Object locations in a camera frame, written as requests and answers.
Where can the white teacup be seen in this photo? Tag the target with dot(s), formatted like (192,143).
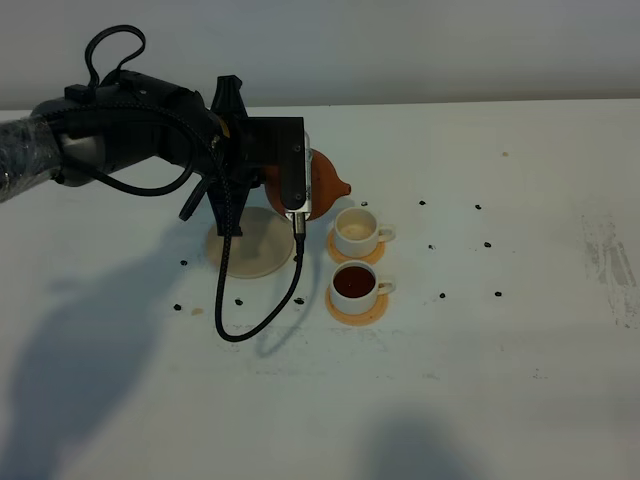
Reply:
(358,232)
(355,287)

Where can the orange coaster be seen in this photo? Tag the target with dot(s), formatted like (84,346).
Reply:
(372,315)
(339,257)

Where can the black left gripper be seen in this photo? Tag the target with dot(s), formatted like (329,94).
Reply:
(232,135)

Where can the orange near coaster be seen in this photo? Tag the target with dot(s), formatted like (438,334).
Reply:
(372,315)

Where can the brown clay teapot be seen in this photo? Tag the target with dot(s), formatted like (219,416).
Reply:
(326,186)

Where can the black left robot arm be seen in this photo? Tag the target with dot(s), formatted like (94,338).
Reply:
(93,132)

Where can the beige round teapot saucer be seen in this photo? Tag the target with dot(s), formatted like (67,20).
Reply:
(265,245)

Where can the white near teacup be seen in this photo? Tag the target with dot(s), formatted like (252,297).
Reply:
(355,287)

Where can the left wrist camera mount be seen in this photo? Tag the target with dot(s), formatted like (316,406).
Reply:
(273,152)

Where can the orange far coaster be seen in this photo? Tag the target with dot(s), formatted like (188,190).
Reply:
(339,257)

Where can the white far teacup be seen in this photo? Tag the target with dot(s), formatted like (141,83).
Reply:
(358,232)

